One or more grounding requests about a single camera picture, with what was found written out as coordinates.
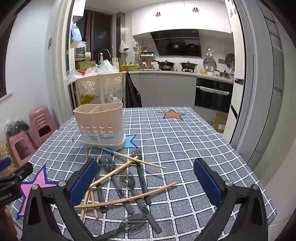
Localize sliding door frame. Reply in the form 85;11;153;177
230;0;286;168

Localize black range hood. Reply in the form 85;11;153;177
150;30;202;57

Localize beige perforated basket cart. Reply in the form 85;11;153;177
74;71;127;108

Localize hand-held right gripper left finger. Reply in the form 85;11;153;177
22;158;100;241

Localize grey lower kitchen cabinets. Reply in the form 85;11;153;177
128;71;197;108

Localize grey checkered tablecloth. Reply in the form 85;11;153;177
9;107;277;241

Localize white upper kitchen cabinets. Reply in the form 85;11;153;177
131;0;233;37

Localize pink star sticker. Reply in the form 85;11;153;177
18;165;68;216

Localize black bag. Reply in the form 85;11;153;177
6;120;30;138

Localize kitchen faucet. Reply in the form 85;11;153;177
99;49;112;63

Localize clear plastic bags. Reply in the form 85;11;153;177
63;60;121;85

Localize orange star sticker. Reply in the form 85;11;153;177
159;109;185;120

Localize round metal strainer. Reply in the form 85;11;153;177
203;57;217;71

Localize blue star sticker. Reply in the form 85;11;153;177
124;134;139;149

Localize beige plastic utensil holder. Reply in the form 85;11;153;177
73;102;127;149

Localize golden mesh bag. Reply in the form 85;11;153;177
0;138;13;160

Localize black built-in oven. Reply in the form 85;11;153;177
194;77;234;114

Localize pink plastic stool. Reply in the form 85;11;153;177
29;106;58;149
9;133;37;168

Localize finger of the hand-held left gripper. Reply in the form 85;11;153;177
0;157;12;169
0;162;34;183

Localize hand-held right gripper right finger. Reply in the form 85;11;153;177
193;158;275;241

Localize black wok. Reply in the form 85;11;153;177
152;60;175;70

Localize black hanging cloth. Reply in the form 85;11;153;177
125;72;142;108

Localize black lidded pot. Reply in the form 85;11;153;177
180;61;198;71

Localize cardboard box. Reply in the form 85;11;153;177
212;112;228;134

